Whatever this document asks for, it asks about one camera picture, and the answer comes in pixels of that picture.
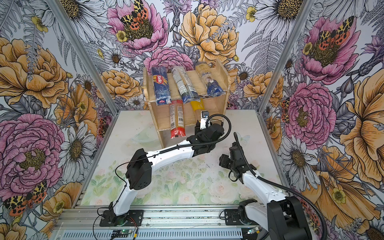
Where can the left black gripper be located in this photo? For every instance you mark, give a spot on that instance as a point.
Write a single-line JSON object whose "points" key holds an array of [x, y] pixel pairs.
{"points": [[197, 127]]}

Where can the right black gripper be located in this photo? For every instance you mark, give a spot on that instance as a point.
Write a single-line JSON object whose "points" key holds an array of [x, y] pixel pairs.
{"points": [[222, 162]]}

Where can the red spaghetti bag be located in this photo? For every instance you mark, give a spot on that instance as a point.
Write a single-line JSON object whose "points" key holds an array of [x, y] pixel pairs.
{"points": [[177, 119]]}

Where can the yellow blue spaghetti bag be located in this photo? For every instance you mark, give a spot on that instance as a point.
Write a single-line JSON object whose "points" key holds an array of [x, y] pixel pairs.
{"points": [[212, 86]]}

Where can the clear blue-end spaghetti bag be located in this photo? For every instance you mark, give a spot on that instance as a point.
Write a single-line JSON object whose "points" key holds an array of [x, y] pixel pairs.
{"points": [[184, 84]]}

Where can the blue Barilla pasta box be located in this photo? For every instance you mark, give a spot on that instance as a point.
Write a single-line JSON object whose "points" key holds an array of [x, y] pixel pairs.
{"points": [[161, 85]]}

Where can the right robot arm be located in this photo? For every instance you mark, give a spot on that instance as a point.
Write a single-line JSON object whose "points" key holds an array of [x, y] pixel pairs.
{"points": [[280, 215]]}

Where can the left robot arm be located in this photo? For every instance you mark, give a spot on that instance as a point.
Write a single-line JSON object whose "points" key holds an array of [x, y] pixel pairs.
{"points": [[143, 164]]}

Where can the wooden two-tier shelf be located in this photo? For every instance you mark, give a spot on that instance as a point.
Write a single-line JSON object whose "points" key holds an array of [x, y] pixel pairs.
{"points": [[161, 114]]}

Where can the right green circuit board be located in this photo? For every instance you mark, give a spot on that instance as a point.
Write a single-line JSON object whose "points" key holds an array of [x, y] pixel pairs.
{"points": [[255, 230]]}

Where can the green circuit board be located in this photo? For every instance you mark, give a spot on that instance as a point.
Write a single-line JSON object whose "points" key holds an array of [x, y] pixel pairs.
{"points": [[255, 230], [122, 233]]}

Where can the left green circuit board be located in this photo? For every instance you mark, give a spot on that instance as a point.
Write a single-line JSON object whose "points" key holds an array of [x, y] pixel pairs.
{"points": [[122, 233]]}

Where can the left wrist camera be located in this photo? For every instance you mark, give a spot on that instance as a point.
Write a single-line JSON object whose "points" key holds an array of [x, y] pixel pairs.
{"points": [[204, 119]]}

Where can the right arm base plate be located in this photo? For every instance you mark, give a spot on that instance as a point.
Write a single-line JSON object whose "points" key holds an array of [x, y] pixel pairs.
{"points": [[249, 217]]}

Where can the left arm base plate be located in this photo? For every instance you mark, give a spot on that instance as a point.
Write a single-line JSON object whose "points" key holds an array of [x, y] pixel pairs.
{"points": [[133, 218]]}

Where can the aluminium front rail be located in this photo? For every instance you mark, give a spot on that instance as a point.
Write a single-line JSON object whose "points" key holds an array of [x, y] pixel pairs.
{"points": [[154, 217]]}

